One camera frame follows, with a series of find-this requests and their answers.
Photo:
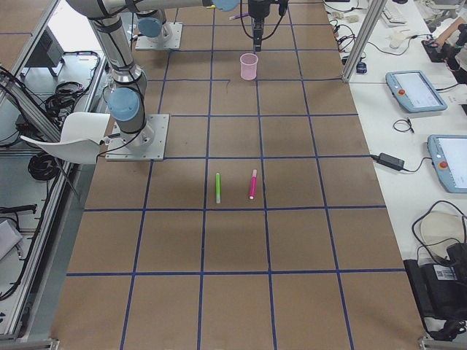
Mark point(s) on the blue teach pendant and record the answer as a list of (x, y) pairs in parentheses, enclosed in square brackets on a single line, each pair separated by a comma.
[(414, 92), (448, 153)]

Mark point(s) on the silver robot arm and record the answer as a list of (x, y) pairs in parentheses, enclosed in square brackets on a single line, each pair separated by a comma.
[(126, 103), (156, 14)]

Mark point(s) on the aluminium frame post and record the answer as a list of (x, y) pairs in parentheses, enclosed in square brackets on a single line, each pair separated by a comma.
[(374, 11)]

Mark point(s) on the white plastic chair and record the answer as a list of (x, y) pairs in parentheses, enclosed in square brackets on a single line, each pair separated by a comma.
[(80, 139)]

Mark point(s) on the purple marker pen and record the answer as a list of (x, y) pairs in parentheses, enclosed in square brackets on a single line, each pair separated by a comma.
[(243, 15)]

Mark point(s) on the black power adapter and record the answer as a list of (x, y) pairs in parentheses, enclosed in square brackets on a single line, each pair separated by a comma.
[(389, 161)]

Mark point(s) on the pink mesh cup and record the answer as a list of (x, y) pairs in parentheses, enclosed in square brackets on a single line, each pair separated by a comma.
[(248, 66)]

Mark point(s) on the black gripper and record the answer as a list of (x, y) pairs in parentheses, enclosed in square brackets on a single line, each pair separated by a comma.
[(257, 10)]

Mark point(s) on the pink marker pen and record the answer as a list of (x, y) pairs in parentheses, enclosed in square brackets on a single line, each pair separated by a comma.
[(253, 182)]

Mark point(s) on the far blue teach pendant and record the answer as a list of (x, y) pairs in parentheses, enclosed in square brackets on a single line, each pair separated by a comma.
[(414, 92)]

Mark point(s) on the near blue teach pendant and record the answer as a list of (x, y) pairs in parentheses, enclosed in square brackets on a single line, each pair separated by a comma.
[(448, 153)]

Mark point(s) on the green marker pen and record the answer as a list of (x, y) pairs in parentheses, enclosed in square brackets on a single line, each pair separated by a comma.
[(217, 188)]

